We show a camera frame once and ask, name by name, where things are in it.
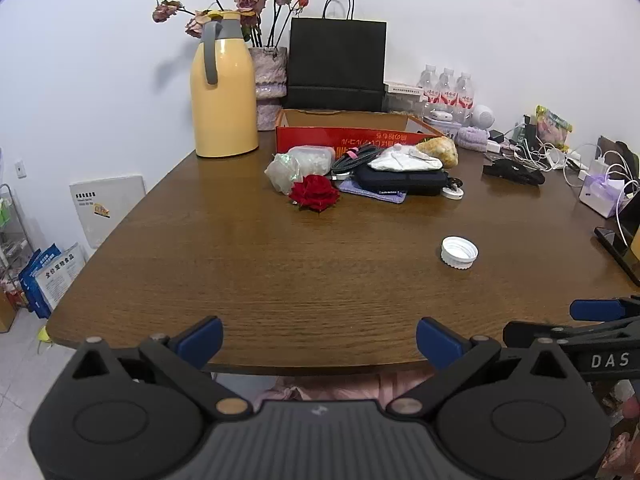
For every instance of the white oval case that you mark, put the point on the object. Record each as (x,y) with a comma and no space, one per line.
(438,117)

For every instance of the clear plastic bag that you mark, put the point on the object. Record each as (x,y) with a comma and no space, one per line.
(300,160)

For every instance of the white round charger puck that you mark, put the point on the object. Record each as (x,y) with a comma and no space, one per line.
(454,193)

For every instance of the yellow plush toy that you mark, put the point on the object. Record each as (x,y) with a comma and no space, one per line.
(440,149)

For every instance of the clear water bottle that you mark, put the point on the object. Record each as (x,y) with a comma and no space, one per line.
(464,92)
(446,90)
(428,87)

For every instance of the white plug charger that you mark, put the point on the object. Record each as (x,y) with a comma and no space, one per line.
(598,167)

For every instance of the brown wallet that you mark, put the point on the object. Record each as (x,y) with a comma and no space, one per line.
(612,150)

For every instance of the pink clothing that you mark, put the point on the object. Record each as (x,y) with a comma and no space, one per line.
(350,390)

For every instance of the red cardboard box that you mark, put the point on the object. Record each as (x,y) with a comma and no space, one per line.
(320,137)

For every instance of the red rose flower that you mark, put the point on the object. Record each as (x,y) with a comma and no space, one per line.
(315,192)

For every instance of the purple knit pouch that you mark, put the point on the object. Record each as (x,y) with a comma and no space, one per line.
(360,191)

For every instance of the lavender small box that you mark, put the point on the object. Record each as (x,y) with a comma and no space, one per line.
(600,195)

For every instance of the small yellow floor object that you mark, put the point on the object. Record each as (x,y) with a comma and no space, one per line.
(44,337)

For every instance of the white flat box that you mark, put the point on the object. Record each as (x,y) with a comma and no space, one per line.
(402,88)

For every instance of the yellow green snack packet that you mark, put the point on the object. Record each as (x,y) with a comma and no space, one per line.
(552,127)

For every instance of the lavender textured vase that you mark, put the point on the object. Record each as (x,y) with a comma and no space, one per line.
(267,80)

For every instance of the white bottle cap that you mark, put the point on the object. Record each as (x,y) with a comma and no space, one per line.
(459,252)

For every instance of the black hair clip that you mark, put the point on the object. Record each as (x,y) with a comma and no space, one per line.
(510,170)

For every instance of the black paper bag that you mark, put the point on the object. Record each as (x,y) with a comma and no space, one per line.
(335,60)

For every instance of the white wall socket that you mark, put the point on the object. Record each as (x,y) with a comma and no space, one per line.
(20,169)

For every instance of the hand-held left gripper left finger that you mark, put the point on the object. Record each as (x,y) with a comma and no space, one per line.
(202,340)

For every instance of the white blue pet food bag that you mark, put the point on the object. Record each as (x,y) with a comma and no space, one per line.
(62,275)

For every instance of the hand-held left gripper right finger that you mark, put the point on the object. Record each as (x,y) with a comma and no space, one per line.
(437,340)

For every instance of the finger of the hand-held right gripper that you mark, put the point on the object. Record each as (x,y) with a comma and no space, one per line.
(595,309)
(525,331)

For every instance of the black zip pouch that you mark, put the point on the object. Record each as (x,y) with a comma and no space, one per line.
(400,180)

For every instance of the white leaning panel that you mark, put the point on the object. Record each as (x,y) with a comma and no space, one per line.
(107,210)

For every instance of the purple fluffy headband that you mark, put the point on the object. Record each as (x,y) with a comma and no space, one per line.
(472,139)

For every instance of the yellow thermos jug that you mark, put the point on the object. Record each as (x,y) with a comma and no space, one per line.
(225,100)

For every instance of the black phone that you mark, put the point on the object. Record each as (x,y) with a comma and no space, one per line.
(617,250)

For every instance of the white cloth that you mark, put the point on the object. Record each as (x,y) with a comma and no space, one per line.
(405,160)

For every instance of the white round device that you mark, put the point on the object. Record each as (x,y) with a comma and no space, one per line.
(483,116)

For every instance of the dried pink rose bouquet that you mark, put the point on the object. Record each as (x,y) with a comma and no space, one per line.
(246,0)

